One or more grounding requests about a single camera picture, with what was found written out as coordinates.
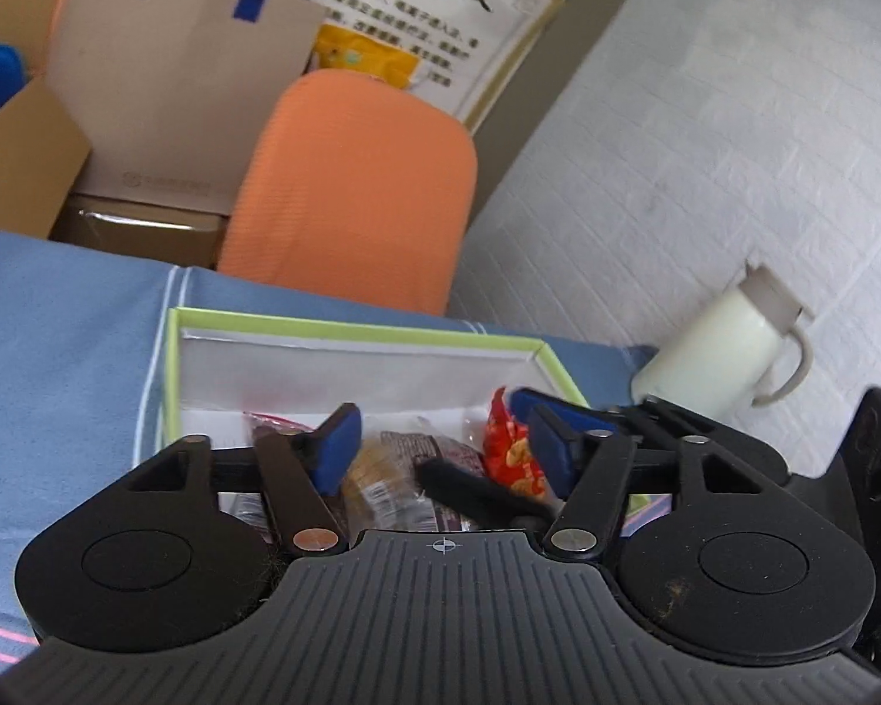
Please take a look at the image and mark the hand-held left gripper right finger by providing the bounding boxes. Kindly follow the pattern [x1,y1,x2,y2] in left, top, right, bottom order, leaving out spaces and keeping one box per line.
[526,405,788,560]

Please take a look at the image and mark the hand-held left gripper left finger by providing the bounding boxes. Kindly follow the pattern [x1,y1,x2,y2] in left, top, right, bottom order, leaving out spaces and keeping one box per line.
[121,402,362,558]

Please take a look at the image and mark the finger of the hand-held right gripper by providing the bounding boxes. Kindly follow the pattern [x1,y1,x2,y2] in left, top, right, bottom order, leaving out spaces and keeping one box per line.
[418,459,559,530]
[509,386,790,478]

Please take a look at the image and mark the red snack packet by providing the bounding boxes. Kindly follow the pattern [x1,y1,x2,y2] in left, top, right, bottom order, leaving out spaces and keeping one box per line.
[482,387,552,504]

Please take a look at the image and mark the light green cardboard box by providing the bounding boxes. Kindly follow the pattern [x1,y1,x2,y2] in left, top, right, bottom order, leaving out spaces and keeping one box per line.
[160,306,672,537]

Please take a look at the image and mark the purple brown snack packet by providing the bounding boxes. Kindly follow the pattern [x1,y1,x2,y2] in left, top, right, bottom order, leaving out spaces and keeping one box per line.
[378,429,489,533]

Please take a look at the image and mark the clear cracker packet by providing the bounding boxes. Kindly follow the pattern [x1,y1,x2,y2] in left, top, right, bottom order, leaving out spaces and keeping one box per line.
[341,448,442,533]

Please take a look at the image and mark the clear red-edged snack packet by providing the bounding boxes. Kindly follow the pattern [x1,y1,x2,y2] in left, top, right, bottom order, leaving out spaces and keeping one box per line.
[242,409,324,449]

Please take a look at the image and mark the white thermos jug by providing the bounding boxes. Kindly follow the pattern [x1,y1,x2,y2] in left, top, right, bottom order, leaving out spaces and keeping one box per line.
[630,260,816,419]

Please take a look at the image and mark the orange chair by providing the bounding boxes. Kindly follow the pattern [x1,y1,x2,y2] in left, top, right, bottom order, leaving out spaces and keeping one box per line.
[216,69,480,317]

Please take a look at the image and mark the blue striped tablecloth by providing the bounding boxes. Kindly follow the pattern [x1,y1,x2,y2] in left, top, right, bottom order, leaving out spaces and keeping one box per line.
[0,224,662,677]

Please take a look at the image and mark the yellow packet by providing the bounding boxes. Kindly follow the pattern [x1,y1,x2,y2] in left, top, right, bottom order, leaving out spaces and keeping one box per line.
[314,23,421,93]

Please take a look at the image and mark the open cardboard box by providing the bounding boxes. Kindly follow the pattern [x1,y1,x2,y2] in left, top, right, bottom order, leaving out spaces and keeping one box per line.
[0,0,93,240]

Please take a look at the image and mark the brown paper bag blue handles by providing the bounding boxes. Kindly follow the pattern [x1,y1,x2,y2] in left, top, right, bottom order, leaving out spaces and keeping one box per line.
[44,0,331,217]

